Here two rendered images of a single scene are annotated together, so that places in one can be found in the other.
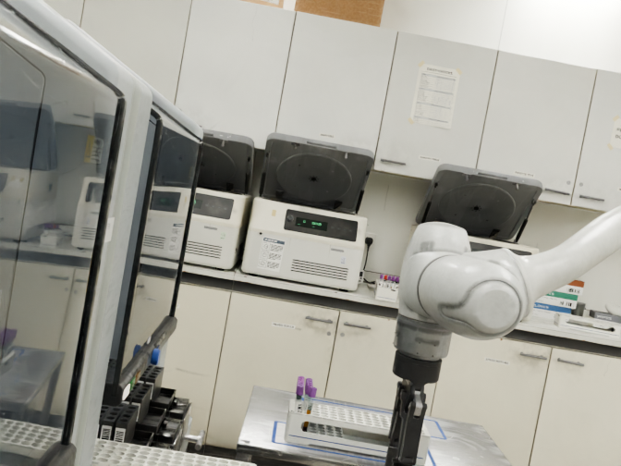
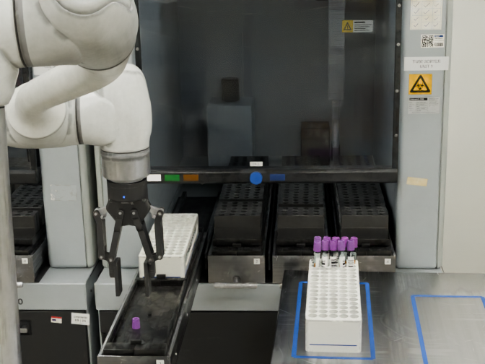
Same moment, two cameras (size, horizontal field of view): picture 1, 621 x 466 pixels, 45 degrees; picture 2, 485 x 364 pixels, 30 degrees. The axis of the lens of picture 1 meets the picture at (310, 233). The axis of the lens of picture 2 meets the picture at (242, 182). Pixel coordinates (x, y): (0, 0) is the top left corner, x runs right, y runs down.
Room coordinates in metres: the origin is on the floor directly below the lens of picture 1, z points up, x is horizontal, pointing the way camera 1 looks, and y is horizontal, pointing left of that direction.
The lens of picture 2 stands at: (1.60, -1.79, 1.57)
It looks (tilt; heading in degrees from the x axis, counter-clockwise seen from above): 16 degrees down; 97
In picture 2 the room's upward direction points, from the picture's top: 1 degrees counter-clockwise
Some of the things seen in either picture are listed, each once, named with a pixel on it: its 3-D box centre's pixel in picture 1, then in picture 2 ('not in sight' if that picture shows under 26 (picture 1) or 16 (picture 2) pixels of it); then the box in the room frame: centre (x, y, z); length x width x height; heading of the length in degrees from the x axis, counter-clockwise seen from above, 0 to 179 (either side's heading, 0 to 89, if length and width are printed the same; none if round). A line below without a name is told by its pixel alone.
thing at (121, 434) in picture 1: (125, 430); (237, 226); (1.34, 0.27, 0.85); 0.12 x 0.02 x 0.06; 3
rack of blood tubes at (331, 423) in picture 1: (356, 431); (333, 302); (1.58, -0.17, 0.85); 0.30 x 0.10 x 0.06; 91
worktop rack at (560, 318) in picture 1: (587, 324); not in sight; (3.71, -1.42, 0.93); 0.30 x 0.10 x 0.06; 85
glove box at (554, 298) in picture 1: (551, 296); not in sight; (4.03, -1.33, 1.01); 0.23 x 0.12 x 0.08; 92
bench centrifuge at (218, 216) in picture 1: (193, 193); not in sight; (3.78, 0.61, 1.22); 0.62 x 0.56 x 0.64; 1
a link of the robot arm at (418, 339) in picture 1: (422, 337); (125, 163); (1.20, -0.21, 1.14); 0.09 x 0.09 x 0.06
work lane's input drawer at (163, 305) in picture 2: not in sight; (160, 298); (1.21, -0.01, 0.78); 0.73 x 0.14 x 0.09; 93
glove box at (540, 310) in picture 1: (544, 309); not in sight; (4.03, -1.31, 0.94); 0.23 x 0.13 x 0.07; 97
